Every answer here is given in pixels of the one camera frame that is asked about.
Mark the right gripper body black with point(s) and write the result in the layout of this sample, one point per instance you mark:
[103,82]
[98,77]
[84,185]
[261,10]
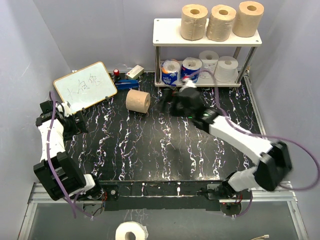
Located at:
[177,109]

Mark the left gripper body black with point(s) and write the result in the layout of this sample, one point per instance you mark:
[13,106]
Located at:
[71,128]

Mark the light blue roll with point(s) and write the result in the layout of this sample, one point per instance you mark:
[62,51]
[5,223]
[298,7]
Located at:
[170,72]

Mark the blue Tempo roll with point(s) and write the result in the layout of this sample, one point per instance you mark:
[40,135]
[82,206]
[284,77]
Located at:
[191,67]

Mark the white patterned paper roll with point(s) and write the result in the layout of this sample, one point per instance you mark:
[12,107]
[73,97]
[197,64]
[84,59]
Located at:
[209,60]

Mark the plain white paper roll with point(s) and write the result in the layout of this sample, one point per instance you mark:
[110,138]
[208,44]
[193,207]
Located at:
[226,69]

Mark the brown roll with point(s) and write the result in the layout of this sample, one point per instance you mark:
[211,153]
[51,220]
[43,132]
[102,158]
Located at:
[138,101]
[247,19]
[220,23]
[193,21]

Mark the brown roll front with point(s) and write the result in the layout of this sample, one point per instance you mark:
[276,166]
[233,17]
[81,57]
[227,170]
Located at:
[247,19]
[220,23]

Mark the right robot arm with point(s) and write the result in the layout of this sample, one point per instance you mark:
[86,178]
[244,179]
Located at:
[271,159]

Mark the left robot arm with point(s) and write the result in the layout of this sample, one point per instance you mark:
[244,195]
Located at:
[57,124]

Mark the white two-tier shelf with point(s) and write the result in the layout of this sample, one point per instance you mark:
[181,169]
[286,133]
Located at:
[166,33]

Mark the white green small box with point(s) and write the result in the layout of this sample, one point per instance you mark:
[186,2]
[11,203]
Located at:
[135,72]

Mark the blue stapler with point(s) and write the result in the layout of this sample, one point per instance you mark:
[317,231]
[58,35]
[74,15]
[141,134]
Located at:
[125,84]

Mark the red emergency stop button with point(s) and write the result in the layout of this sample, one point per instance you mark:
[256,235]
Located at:
[116,73]

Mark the white roll on floor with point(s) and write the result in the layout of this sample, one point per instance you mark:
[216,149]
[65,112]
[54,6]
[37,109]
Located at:
[125,229]

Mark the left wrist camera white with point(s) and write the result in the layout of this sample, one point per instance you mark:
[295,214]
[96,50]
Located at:
[64,109]

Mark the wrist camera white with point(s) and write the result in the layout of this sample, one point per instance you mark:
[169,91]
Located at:
[187,83]
[64,109]

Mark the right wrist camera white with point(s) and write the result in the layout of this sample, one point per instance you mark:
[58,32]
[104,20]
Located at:
[187,83]

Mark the small whiteboard wooden frame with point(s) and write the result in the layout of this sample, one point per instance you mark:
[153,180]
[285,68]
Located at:
[86,87]

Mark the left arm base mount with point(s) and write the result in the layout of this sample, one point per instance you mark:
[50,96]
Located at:
[102,192]

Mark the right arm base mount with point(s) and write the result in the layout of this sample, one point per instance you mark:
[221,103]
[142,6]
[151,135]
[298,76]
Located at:
[216,191]

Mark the aluminium rail frame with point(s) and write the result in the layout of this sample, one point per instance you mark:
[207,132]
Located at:
[165,194]

